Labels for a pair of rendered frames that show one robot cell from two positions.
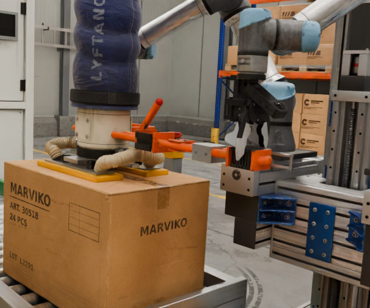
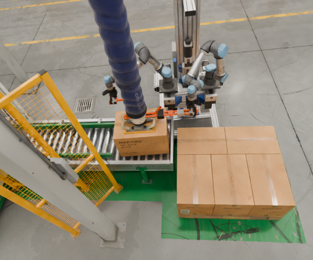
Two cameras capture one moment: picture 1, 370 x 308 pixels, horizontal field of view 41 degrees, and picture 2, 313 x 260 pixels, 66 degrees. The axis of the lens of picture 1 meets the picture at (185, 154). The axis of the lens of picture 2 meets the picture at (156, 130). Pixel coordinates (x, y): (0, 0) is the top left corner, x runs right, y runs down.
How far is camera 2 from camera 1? 217 cm
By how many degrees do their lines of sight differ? 55
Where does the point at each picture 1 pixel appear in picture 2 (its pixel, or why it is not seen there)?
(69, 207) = (151, 140)
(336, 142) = not seen: hidden behind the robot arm
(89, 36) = (136, 103)
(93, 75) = (140, 111)
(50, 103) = not seen: outside the picture
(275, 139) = (171, 85)
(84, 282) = (160, 148)
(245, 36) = (192, 95)
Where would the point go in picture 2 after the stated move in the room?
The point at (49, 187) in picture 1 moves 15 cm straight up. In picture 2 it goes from (140, 139) to (138, 131)
